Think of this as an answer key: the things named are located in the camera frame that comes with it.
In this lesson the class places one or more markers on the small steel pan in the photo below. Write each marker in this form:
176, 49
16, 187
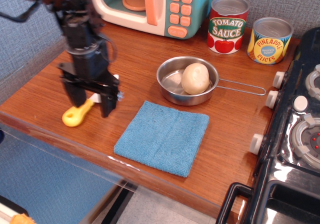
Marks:
169, 75

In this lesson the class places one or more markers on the beige toy potato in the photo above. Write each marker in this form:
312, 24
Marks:
195, 79

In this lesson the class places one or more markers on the pineapple slices can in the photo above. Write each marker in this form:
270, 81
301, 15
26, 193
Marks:
269, 40

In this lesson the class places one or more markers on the blue folded cloth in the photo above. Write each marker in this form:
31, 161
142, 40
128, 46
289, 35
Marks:
163, 138

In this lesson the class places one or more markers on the yellow handled toy knife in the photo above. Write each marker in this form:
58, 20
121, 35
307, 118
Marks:
74, 116

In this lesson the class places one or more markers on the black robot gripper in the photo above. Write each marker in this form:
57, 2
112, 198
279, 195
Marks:
89, 64

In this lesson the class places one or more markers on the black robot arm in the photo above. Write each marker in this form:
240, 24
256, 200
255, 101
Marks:
81, 25

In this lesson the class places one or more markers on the tomato sauce can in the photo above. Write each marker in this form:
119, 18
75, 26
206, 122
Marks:
226, 27

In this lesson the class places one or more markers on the orange object at corner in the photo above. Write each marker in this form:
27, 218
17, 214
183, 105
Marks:
21, 219

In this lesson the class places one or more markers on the black toy stove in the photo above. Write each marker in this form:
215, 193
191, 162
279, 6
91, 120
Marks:
286, 188

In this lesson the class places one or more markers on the toy microwave oven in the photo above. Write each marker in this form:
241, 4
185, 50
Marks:
179, 19

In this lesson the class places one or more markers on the orange plate inside microwave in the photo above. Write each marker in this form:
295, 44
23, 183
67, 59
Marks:
134, 5

